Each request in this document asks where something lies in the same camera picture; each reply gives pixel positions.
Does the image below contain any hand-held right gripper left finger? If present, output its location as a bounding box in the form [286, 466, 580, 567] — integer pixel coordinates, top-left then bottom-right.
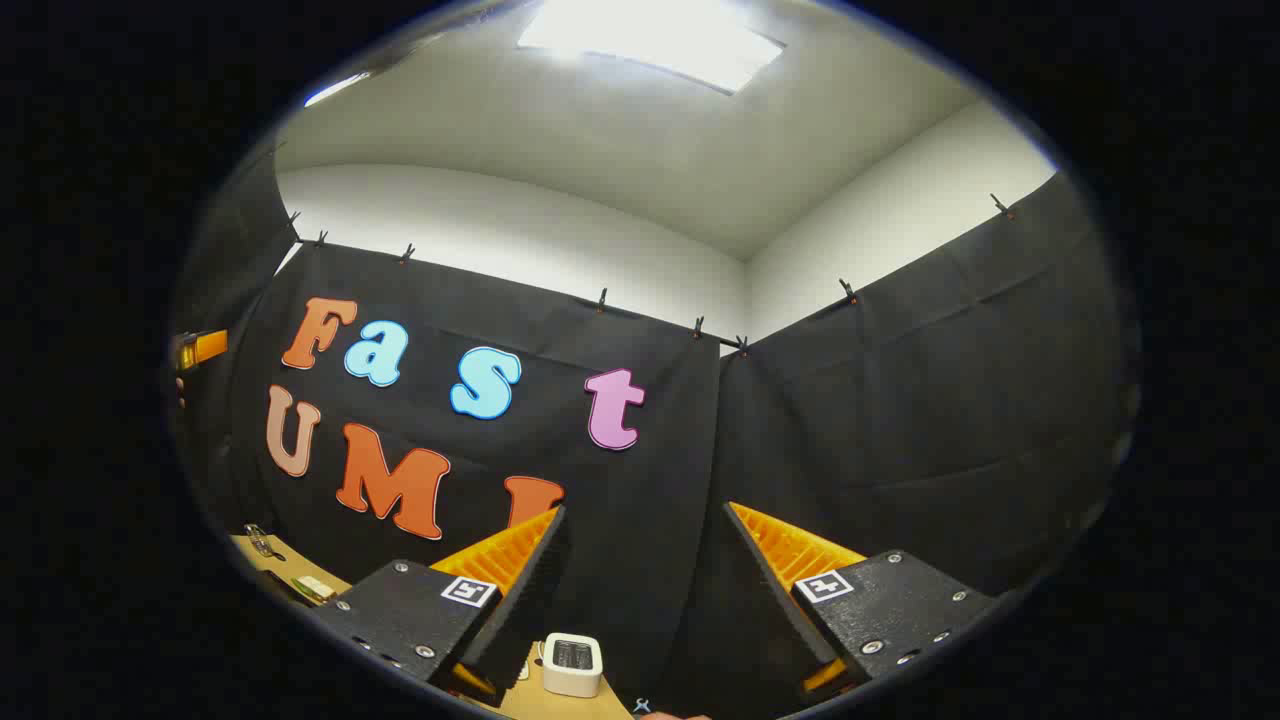
[318, 505, 573, 706]

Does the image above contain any black backdrop cloth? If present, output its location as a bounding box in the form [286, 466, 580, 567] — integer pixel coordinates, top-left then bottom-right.
[170, 140, 1141, 716]

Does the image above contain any large ceiling light panel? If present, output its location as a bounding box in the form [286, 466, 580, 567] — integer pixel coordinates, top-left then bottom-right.
[517, 0, 786, 96]

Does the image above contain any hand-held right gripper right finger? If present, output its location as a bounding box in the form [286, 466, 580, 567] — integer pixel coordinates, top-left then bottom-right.
[722, 500, 1001, 706]

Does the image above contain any row of black cloth clips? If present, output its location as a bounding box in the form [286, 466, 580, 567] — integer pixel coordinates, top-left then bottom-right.
[285, 192, 1013, 356]

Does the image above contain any white toaster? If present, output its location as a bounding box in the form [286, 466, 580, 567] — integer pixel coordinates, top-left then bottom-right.
[541, 632, 605, 699]

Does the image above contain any small ceiling light panel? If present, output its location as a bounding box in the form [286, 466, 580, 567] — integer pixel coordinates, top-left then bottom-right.
[303, 70, 373, 108]

